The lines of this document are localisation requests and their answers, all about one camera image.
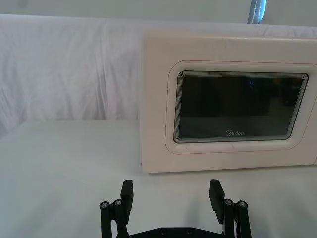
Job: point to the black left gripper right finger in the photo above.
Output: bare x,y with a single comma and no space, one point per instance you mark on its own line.
216,200

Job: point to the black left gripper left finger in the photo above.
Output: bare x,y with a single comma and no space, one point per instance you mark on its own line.
126,198

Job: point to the white table cloth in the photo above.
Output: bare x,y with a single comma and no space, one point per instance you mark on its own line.
62,173

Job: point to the cream microwave oven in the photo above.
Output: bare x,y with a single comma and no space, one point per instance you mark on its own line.
156,99

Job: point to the white curtain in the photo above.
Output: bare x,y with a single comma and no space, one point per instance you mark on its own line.
62,69

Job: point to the grey striped post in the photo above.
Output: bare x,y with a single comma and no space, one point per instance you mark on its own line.
256,12

